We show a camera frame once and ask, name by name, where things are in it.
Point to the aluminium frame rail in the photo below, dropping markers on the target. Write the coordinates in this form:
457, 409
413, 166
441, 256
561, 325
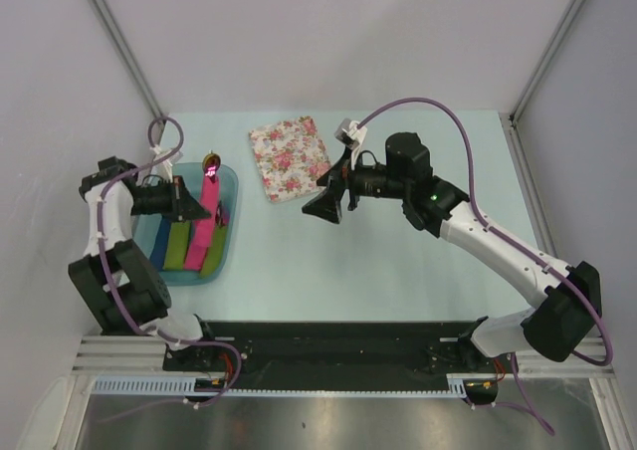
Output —
119, 356

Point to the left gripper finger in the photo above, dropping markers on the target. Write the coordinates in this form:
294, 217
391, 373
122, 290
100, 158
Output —
191, 212
181, 196

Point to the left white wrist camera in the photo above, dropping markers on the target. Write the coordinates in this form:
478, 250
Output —
163, 162

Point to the teal translucent plastic bin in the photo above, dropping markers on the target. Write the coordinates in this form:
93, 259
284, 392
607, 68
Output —
147, 225

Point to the blue rolled napkin bundle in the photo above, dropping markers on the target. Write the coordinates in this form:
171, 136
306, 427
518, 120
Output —
159, 249

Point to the white slotted cable duct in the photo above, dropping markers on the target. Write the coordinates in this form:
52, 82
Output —
174, 386

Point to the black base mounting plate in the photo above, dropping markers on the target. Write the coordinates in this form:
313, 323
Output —
341, 357

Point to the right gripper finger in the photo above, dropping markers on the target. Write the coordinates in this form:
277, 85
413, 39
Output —
338, 172
327, 205

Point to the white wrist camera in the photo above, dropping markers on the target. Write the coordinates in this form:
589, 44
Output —
352, 135
163, 162

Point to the green rolled napkin bundle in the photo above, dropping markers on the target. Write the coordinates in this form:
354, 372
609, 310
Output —
177, 246

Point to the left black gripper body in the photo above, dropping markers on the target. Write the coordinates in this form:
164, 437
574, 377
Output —
154, 200

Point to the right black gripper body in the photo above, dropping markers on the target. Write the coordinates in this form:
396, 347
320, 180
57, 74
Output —
375, 181

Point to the iridescent rainbow spoon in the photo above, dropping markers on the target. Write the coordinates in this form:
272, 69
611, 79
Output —
210, 166

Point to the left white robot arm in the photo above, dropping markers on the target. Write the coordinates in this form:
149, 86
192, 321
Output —
118, 283

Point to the magenta paper napkin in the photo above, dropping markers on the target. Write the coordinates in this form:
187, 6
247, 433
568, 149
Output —
203, 228

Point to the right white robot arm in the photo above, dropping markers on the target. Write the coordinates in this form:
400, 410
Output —
563, 300

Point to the floral rectangular tray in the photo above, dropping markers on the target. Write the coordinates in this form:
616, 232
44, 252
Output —
290, 157

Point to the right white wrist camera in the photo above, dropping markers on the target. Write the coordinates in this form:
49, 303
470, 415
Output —
352, 135

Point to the olive green napkin bundle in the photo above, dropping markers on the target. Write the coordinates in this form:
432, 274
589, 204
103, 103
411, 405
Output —
215, 252

